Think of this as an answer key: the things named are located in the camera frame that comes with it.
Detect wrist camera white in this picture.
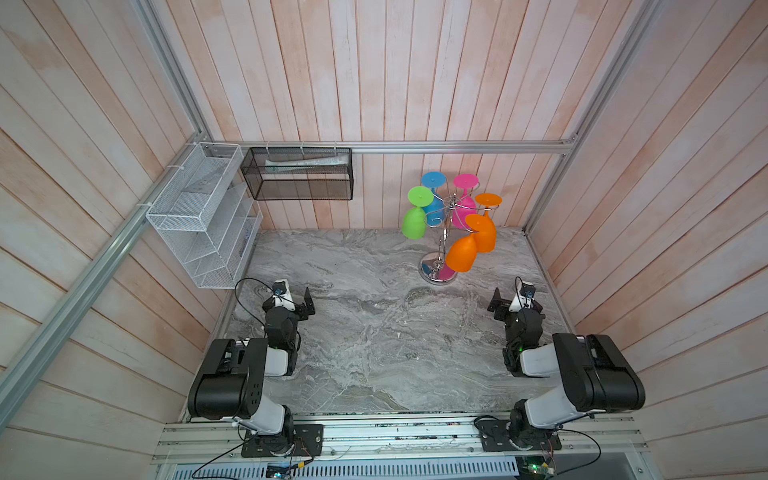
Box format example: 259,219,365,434
508,277,536,312
271,279,296,311

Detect horizontal aluminium wall profile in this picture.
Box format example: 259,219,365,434
231,140,575,154

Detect orange wine glass front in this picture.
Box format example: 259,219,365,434
446,225,480,273

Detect white wire mesh shelf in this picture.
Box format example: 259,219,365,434
147,142,263,290

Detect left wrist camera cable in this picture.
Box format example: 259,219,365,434
233,277,277,328

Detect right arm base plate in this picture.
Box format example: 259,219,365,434
473,415,562,452

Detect orange wine glass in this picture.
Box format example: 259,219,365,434
446,225,480,273
467,193,502,253

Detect blue plastic wine glass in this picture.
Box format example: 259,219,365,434
421,171,447,228

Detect chrome wine glass rack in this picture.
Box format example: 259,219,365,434
419,193,470,285

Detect black wire mesh basket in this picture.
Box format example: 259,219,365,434
240,146,355,201

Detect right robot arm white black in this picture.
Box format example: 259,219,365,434
487,282,646,450

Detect orange wine glass rear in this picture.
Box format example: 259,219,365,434
467,193,502,253

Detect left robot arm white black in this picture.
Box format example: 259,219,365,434
187,281,323,458

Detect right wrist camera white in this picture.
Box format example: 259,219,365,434
508,277,536,312

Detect green plastic wine glass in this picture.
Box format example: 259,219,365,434
402,186,434,240

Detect aluminium mounting rail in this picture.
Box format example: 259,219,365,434
151,413,650,465

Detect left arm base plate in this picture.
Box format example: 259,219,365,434
241,424,324,459

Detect pink plastic wine glass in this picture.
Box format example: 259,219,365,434
452,174,479,229

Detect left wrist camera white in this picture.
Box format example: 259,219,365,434
271,279,296,311

